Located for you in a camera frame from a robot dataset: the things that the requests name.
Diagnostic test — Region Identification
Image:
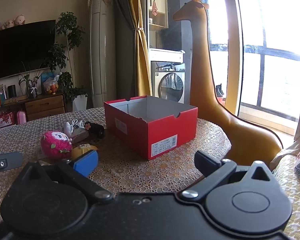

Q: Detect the black plush toy with flower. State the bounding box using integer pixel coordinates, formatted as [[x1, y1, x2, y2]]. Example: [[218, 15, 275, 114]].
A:
[[84, 121, 105, 138]]

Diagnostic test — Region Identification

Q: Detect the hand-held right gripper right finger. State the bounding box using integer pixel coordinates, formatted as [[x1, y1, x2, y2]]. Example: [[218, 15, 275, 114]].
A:
[[178, 151, 275, 202]]

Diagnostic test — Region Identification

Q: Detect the black television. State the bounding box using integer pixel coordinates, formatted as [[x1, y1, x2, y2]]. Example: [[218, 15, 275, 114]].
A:
[[0, 20, 57, 82]]

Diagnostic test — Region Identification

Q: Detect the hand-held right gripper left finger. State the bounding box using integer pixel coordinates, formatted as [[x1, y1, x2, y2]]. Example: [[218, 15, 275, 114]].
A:
[[20, 150, 114, 202]]

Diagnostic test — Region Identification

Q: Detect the wooden television console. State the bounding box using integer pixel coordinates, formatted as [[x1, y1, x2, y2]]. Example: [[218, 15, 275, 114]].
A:
[[0, 92, 67, 130]]

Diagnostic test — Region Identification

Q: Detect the white angular planter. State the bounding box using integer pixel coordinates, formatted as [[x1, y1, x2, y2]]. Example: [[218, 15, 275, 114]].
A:
[[72, 94, 88, 112]]

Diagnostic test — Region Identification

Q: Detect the white washing machine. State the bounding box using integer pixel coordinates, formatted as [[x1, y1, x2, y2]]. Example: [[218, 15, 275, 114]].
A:
[[150, 60, 186, 104]]

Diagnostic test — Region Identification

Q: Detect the yellow plush toy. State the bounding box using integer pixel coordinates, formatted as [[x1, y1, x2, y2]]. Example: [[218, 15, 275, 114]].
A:
[[71, 144, 99, 161]]

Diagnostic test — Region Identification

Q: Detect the red cardboard shoebox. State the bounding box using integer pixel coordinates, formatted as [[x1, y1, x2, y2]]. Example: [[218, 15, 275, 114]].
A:
[[104, 95, 198, 160]]

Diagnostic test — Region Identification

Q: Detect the houndstooth blanket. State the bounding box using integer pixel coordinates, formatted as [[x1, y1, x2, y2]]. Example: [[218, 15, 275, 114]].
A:
[[270, 152, 300, 240]]

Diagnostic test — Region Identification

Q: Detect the pink small case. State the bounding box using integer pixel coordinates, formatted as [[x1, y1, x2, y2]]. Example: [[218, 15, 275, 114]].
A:
[[17, 109, 28, 124]]

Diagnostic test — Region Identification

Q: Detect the pink plush toy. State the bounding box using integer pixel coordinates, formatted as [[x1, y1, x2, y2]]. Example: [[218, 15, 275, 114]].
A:
[[40, 130, 73, 160]]

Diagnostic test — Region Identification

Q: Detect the clear bag of fruit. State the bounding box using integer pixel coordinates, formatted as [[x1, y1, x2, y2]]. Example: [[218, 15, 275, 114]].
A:
[[44, 73, 63, 95]]

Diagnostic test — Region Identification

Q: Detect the tall green houseplant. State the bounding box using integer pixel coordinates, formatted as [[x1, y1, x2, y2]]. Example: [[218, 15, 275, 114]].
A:
[[41, 12, 88, 103]]

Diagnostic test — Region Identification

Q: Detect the yellow and grey curtain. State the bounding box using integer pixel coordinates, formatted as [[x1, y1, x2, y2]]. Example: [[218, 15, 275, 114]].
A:
[[111, 0, 153, 98]]

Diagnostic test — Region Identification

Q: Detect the striped vase with green plant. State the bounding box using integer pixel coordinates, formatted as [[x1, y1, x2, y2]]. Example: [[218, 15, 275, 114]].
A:
[[18, 62, 44, 99]]

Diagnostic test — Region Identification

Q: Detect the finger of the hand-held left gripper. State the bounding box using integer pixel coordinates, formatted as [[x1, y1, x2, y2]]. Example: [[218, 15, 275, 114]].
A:
[[0, 151, 23, 182]]

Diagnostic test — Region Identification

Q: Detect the tan giraffe statue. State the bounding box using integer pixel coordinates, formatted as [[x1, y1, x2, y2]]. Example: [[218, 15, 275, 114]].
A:
[[172, 0, 283, 167]]

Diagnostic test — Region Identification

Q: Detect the white standing air conditioner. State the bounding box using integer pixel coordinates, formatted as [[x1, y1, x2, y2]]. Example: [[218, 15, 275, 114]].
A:
[[87, 0, 117, 108]]

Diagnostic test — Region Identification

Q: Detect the white sink counter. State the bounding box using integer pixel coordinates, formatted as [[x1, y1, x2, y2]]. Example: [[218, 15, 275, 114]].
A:
[[149, 48, 185, 63]]

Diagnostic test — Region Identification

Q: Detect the silver snack packet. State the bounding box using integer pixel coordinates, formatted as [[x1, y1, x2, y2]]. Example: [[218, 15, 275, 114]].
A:
[[71, 127, 89, 144]]

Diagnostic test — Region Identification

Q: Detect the black framed window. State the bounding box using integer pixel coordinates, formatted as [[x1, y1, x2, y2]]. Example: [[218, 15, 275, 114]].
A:
[[207, 0, 300, 122]]

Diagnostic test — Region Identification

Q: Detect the red gift box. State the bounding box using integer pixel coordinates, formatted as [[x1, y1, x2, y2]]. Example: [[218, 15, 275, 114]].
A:
[[0, 111, 15, 131]]

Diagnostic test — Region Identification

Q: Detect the desktop with lace tablecloth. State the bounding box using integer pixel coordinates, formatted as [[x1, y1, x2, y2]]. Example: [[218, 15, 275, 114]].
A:
[[0, 106, 232, 230]]

